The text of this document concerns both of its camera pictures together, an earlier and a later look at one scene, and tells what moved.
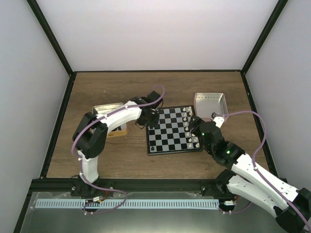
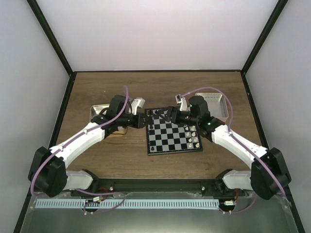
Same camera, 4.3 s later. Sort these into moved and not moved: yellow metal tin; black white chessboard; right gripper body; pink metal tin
Moved: right gripper body
Not moved: black white chessboard; pink metal tin; yellow metal tin
